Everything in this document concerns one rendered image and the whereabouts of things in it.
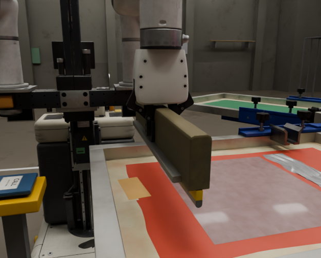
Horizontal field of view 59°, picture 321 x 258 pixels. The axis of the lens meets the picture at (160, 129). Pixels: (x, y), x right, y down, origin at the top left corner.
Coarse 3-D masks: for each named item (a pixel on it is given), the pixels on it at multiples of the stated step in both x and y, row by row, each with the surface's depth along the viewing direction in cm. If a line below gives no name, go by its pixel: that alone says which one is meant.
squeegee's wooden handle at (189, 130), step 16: (160, 112) 50; (160, 128) 49; (176, 128) 40; (192, 128) 38; (160, 144) 50; (176, 144) 41; (192, 144) 35; (208, 144) 36; (176, 160) 41; (192, 160) 36; (208, 160) 36; (192, 176) 36; (208, 176) 37
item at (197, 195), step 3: (192, 192) 38; (195, 192) 37; (198, 192) 37; (201, 192) 37; (192, 195) 38; (195, 195) 37; (198, 195) 37; (201, 195) 37; (195, 198) 37; (198, 198) 37; (201, 198) 37
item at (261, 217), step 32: (224, 192) 60; (256, 192) 60; (288, 192) 60; (320, 192) 60; (160, 224) 49; (192, 224) 49; (224, 224) 49; (256, 224) 49; (288, 224) 49; (320, 224) 49; (160, 256) 41; (192, 256) 41; (224, 256) 41
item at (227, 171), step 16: (224, 160) 80; (240, 160) 80; (256, 160) 80; (304, 160) 80; (320, 160) 80; (128, 176) 69; (144, 176) 69; (160, 176) 69; (224, 176) 69; (240, 176) 69; (256, 176) 69; (272, 176) 69; (288, 176) 69; (160, 192) 60; (176, 192) 60
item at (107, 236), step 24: (120, 144) 82; (144, 144) 82; (216, 144) 88; (240, 144) 90; (264, 144) 92; (96, 168) 64; (96, 192) 53; (96, 216) 45; (96, 240) 39; (120, 240) 39
